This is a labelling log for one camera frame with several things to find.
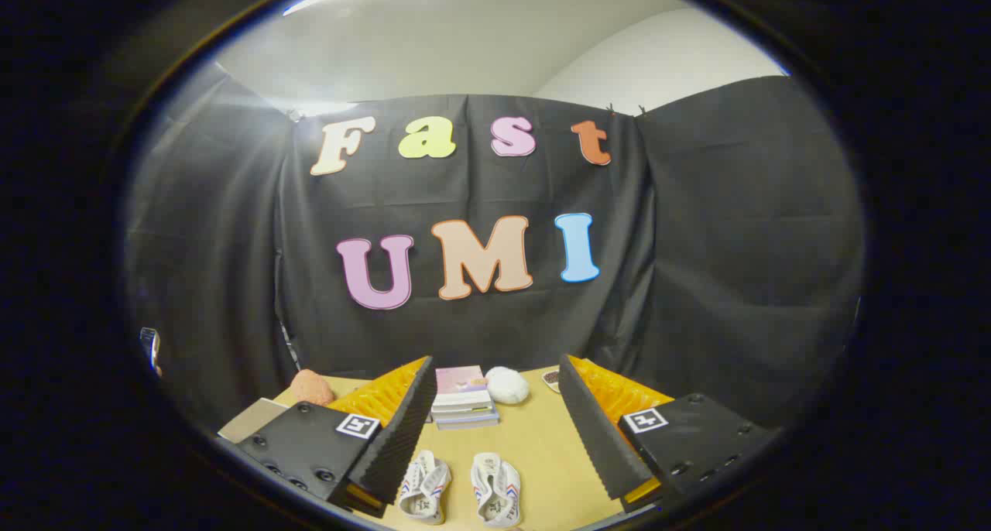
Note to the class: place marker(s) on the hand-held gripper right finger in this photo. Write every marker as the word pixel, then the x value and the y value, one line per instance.
pixel 592 430

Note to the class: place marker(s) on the white canvas shoe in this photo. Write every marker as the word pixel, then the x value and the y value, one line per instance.
pixel 495 491
pixel 424 488

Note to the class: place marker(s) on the brown cardboard storage box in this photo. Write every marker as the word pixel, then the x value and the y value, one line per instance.
pixel 252 421

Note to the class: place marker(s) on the white thick book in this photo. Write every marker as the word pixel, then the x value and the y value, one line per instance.
pixel 463 412

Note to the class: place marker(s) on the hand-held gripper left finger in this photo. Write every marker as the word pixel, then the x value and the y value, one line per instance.
pixel 399 438

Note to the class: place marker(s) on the grey blue book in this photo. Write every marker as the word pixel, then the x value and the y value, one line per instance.
pixel 468 423

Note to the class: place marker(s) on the orange plush ball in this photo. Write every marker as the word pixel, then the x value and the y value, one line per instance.
pixel 311 388

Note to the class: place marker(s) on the cream sectioned snack tray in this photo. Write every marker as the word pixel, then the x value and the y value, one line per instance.
pixel 551 380

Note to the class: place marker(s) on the white plush ball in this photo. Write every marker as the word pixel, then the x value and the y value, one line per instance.
pixel 507 385

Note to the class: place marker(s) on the pink cover book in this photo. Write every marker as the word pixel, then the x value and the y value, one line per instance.
pixel 461 380

